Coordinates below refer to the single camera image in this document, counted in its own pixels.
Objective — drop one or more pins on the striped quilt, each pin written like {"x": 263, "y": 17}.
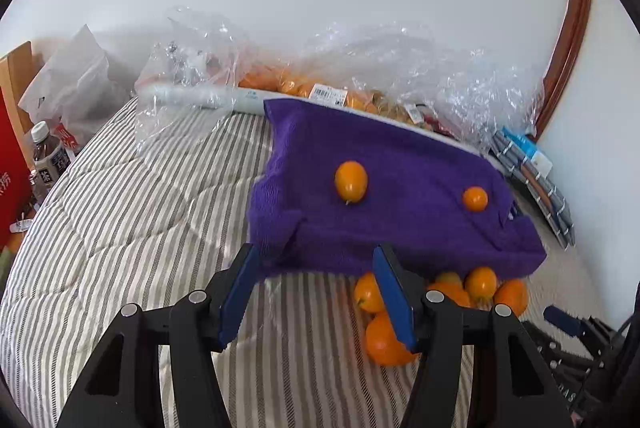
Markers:
{"x": 140, "y": 218}

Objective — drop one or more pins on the wooden door frame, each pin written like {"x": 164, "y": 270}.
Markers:
{"x": 570, "y": 33}

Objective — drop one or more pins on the red paper bag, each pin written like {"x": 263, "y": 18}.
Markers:
{"x": 10, "y": 168}

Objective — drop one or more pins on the blue white tissue pack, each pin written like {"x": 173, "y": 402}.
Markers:
{"x": 532, "y": 151}

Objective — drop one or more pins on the crumpled clear plastic bag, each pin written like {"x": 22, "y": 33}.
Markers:
{"x": 190, "y": 53}

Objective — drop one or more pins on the clear plastic bag of oranges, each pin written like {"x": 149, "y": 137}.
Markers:
{"x": 285, "y": 81}
{"x": 450, "y": 93}

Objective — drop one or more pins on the red white snack packet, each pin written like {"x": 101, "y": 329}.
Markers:
{"x": 66, "y": 137}

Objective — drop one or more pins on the large orange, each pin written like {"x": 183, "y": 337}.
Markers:
{"x": 385, "y": 343}

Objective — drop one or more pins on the orange with stem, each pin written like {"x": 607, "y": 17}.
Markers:
{"x": 351, "y": 180}

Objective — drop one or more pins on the plastic water bottle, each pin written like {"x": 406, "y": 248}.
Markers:
{"x": 47, "y": 158}

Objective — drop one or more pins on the white plastic bag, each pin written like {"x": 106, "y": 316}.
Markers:
{"x": 70, "y": 78}

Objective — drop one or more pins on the checked folded cloth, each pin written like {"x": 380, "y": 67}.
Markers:
{"x": 542, "y": 193}

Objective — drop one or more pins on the white tray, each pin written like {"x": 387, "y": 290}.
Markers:
{"x": 200, "y": 97}

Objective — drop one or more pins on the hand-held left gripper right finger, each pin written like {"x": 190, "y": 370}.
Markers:
{"x": 395, "y": 303}

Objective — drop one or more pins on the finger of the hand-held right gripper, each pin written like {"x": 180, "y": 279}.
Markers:
{"x": 555, "y": 355}
{"x": 562, "y": 319}

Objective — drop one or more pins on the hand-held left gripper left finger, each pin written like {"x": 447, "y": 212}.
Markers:
{"x": 240, "y": 295}

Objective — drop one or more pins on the small orange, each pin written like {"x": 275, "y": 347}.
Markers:
{"x": 452, "y": 294}
{"x": 481, "y": 283}
{"x": 511, "y": 297}
{"x": 475, "y": 199}
{"x": 367, "y": 294}

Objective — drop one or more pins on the purple towel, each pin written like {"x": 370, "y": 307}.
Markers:
{"x": 390, "y": 188}

